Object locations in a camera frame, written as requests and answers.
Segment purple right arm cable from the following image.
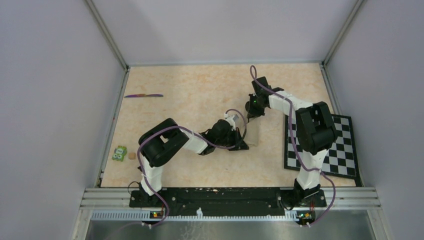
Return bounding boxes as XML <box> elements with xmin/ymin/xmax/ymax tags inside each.
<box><xmin>249</xmin><ymin>65</ymin><xmax>337</xmax><ymax>228</ymax></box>

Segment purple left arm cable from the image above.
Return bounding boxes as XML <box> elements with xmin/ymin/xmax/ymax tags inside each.
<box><xmin>136</xmin><ymin>108</ymin><xmax>249</xmax><ymax>229</ymax></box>

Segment cream cloth napkin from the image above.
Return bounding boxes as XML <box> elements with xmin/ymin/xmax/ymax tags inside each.
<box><xmin>244</xmin><ymin>117</ymin><xmax>261</xmax><ymax>147</ymax></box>

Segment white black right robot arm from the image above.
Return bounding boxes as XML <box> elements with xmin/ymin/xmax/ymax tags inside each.
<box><xmin>247</xmin><ymin>77</ymin><xmax>337</xmax><ymax>206</ymax></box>

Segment black white checkerboard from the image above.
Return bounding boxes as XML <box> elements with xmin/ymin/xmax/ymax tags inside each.
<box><xmin>283</xmin><ymin>114</ymin><xmax>363</xmax><ymax>187</ymax></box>

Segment small tan block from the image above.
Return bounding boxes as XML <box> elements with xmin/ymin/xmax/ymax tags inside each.
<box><xmin>128</xmin><ymin>152</ymin><xmax>137</xmax><ymax>160</ymax></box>

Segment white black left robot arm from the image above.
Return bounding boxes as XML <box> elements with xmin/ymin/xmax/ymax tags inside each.
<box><xmin>138</xmin><ymin>113</ymin><xmax>250</xmax><ymax>207</ymax></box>

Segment green white small package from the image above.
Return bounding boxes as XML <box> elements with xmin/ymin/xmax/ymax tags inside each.
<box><xmin>111</xmin><ymin>145</ymin><xmax>128</xmax><ymax>162</ymax></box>

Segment iridescent purple knife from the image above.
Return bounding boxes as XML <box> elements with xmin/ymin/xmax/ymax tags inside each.
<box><xmin>123</xmin><ymin>93</ymin><xmax>164</xmax><ymax>98</ymax></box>

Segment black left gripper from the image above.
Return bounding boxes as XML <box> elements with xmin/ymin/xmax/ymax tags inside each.
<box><xmin>215</xmin><ymin>127</ymin><xmax>249</xmax><ymax>151</ymax></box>

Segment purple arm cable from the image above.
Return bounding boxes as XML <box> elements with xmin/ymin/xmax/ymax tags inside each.
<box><xmin>249</xmin><ymin>65</ymin><xmax>337</xmax><ymax>228</ymax></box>
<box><xmin>136</xmin><ymin>108</ymin><xmax>249</xmax><ymax>229</ymax></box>

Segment aluminium front rail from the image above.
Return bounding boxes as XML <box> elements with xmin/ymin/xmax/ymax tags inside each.
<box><xmin>80</xmin><ymin>187</ymin><xmax>381</xmax><ymax>222</ymax></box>

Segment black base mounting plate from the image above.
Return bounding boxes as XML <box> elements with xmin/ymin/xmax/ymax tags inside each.
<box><xmin>129</xmin><ymin>187</ymin><xmax>327</xmax><ymax>217</ymax></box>

